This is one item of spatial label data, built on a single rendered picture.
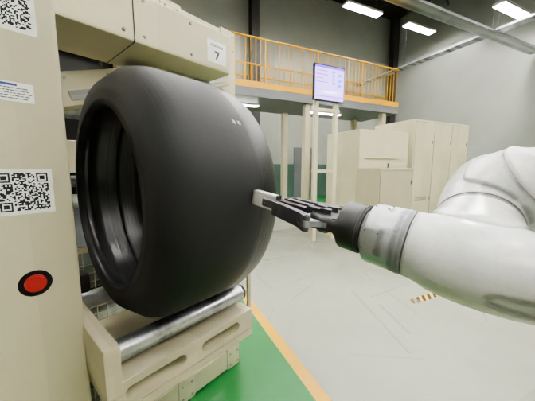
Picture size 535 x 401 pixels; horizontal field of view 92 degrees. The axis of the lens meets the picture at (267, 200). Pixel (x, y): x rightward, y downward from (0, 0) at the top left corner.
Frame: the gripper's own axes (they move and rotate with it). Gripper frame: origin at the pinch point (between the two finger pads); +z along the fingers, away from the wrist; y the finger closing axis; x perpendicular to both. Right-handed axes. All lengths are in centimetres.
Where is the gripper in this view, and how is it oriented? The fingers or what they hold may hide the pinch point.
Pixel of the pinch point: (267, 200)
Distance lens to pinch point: 51.6
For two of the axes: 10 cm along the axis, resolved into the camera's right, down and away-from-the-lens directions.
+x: -1.1, 9.7, 2.2
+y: -6.6, 0.9, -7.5
